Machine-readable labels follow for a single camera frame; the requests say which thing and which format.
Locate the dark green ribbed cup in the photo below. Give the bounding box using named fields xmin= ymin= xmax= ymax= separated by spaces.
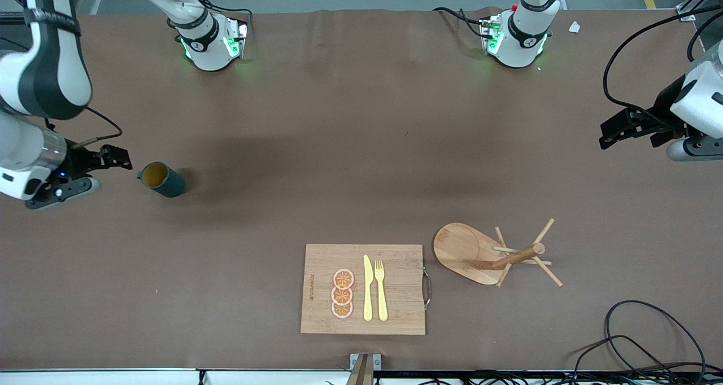
xmin=136 ymin=161 xmax=186 ymax=198

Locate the wooden mug rack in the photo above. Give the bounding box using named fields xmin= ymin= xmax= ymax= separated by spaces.
xmin=433 ymin=218 xmax=564 ymax=288

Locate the brown table cover sheet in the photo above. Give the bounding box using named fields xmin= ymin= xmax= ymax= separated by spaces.
xmin=0 ymin=7 xmax=723 ymax=372

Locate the wooden cutting board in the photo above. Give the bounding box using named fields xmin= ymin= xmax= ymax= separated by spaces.
xmin=300 ymin=243 xmax=432 ymax=336

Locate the yellow plastic knife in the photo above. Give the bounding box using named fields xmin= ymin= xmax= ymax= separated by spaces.
xmin=363 ymin=255 xmax=374 ymax=322

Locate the yellow plastic fork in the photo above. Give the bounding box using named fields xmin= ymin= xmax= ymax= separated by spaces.
xmin=374 ymin=259 xmax=389 ymax=322

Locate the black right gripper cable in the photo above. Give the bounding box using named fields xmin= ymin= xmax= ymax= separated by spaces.
xmin=45 ymin=107 xmax=123 ymax=148

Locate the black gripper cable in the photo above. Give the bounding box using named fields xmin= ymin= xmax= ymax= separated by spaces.
xmin=45 ymin=107 xmax=123 ymax=148
xmin=603 ymin=4 xmax=723 ymax=132

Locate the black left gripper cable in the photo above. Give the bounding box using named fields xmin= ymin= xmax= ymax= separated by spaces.
xmin=603 ymin=4 xmax=723 ymax=132

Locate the black right arm base cable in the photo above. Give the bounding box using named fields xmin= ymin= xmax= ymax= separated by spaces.
xmin=176 ymin=0 xmax=253 ymax=36

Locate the black arm base cable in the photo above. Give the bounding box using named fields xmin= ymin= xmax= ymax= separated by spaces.
xmin=176 ymin=0 xmax=253 ymax=36
xmin=433 ymin=7 xmax=492 ymax=39

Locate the black looped floor cable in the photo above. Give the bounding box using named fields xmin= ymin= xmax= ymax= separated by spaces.
xmin=603 ymin=300 xmax=708 ymax=377

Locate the black left arm base cable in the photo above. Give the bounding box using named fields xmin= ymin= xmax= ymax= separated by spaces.
xmin=433 ymin=7 xmax=492 ymax=39

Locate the black thin floor cable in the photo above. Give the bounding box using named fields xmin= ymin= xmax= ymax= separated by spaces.
xmin=565 ymin=334 xmax=684 ymax=385

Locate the metal table edge bracket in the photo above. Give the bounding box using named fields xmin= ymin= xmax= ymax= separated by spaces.
xmin=346 ymin=353 xmax=382 ymax=385

